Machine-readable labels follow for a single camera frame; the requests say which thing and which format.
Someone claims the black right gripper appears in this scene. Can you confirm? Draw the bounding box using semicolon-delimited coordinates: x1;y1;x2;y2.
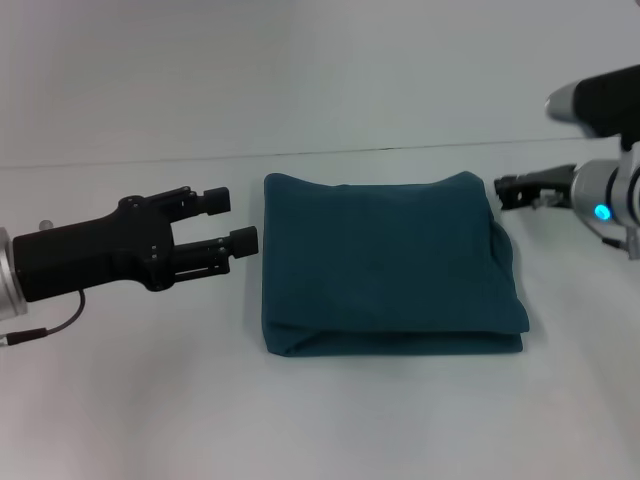
493;163;579;211

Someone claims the teal t-shirt with FREE print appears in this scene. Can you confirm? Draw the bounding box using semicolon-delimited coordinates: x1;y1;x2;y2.
262;170;530;359

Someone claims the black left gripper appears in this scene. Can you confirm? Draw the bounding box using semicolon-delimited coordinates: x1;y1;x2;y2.
12;185;260;304

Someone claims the left arm plug with cable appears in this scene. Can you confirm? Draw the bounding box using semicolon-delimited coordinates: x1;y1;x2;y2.
0;289;86;347

